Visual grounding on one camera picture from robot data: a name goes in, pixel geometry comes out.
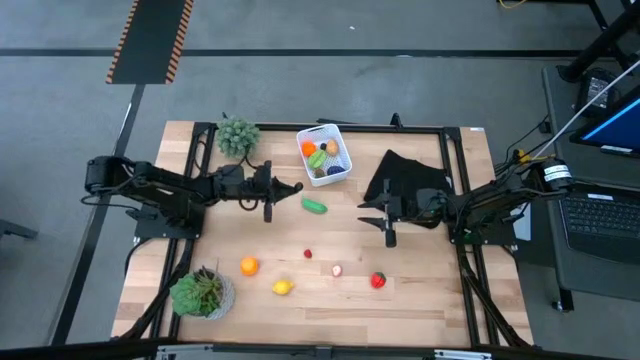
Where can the black cloth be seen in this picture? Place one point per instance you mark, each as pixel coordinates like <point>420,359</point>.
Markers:
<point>405,172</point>

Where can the pale green plant in pot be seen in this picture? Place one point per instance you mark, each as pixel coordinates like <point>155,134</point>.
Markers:
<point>238,136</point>

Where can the green toy cucumber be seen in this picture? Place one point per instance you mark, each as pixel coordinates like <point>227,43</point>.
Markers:
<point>314,206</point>

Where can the green succulent in patterned pot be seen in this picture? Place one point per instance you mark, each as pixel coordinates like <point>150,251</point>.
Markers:
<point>200,295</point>

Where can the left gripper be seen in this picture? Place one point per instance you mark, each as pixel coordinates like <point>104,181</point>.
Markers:
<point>250,187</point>

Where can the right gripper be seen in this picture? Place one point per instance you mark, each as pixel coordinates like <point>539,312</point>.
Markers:
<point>420,207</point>

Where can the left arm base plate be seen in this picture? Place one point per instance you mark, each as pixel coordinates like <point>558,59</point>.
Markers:
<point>150,228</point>

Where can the white perforated plastic basket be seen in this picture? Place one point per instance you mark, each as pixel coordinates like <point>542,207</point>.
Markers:
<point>345,150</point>

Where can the black cart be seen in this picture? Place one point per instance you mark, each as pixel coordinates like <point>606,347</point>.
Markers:
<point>590,280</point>

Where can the pink toy fruit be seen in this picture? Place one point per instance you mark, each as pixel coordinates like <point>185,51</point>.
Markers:
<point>337,270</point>

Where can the yellow plug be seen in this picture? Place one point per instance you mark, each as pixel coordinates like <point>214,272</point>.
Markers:
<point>523,156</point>

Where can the black mat with orange stripes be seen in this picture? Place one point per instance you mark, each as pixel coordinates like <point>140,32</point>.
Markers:
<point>150,40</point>

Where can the black stand leg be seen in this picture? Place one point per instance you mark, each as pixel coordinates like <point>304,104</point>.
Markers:
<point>600,45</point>

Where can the small dark toy fruit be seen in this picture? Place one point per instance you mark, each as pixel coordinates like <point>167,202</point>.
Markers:
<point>320,173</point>

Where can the dark blue toy fruit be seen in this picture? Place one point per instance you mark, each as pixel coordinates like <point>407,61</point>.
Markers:
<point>336,170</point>

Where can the small red toy raspberry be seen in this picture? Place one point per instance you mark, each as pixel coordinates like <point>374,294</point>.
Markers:
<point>308,253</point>

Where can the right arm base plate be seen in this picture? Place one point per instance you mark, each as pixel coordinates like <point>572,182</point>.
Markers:
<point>495,238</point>

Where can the orange toy tangerine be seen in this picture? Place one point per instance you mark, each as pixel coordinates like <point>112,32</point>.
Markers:
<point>308,148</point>

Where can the monitor with blue screen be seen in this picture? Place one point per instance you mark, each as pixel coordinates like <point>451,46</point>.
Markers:
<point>620,125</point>

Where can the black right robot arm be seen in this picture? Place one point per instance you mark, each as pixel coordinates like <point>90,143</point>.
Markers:
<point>490,197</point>

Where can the yellow toy lemon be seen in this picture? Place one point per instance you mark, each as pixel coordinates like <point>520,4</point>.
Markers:
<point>283,287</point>

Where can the tan toy potato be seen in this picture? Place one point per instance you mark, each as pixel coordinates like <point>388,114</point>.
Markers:
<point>332,147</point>

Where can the white rod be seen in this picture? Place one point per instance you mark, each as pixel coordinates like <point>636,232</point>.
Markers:
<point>580,114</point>

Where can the round orange toy fruit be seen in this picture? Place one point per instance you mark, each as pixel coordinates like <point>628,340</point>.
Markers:
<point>249,266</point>

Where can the black power adapter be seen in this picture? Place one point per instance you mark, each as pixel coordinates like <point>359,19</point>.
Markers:
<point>595,90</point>

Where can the light green toy leaf vegetable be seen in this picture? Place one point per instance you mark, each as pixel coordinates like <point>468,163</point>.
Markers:
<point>317,159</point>

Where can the black chair base leg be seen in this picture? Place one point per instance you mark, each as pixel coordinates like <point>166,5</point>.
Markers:
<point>15,230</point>

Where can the black aluminium table frame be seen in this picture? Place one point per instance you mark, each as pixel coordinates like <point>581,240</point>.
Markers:
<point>280,126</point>

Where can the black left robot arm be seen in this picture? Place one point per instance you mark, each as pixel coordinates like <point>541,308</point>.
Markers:
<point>150,180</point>

